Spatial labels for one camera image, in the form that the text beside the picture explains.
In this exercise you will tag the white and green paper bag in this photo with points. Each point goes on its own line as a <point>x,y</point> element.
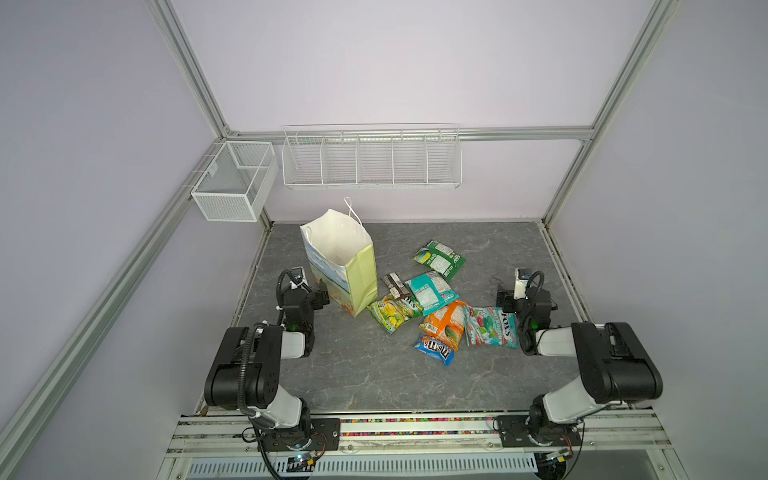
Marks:
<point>341,255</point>

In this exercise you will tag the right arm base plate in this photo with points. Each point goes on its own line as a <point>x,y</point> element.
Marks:
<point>518,430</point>

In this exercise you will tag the blue M&M's packet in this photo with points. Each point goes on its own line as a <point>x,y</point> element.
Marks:
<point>435,349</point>

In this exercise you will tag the yellow-green Fox's candy packet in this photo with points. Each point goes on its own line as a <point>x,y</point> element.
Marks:
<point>391,313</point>

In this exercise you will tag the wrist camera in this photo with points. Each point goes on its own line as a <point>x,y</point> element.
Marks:
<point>522,277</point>
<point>298,277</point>

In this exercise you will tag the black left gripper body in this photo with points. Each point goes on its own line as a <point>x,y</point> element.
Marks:
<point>321,298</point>

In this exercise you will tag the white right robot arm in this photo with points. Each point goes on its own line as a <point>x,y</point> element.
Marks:
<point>614,367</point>

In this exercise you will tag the orange Fox's candy packet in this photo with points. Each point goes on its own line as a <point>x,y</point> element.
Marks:
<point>447,324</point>

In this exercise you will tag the pink-teal Fox's candy packet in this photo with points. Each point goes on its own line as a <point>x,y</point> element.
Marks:
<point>490,326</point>

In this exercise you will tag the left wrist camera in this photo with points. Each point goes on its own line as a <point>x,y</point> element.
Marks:
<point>298,277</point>

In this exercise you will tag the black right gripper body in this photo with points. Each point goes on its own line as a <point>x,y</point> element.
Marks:
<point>505,300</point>

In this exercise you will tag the brown chocolate bar wrapper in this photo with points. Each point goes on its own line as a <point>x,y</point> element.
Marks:
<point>397,288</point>

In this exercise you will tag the small white mesh basket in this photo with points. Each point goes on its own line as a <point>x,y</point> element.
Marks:
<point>236,183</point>

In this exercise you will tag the long white wire shelf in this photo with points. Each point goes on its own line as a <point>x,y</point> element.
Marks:
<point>388,155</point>

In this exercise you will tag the teal Fox's candy packet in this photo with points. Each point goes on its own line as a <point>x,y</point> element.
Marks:
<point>431,291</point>

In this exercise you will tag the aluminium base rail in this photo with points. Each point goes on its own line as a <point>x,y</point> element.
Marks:
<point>222,434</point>

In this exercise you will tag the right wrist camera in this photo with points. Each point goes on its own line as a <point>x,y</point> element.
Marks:
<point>522,277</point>

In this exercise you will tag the green Fox's candy packet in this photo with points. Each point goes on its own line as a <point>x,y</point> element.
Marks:
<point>440,258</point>

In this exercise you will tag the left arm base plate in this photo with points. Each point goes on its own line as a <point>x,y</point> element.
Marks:
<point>324,434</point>

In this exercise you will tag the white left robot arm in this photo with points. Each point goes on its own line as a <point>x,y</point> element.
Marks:
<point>245,372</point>

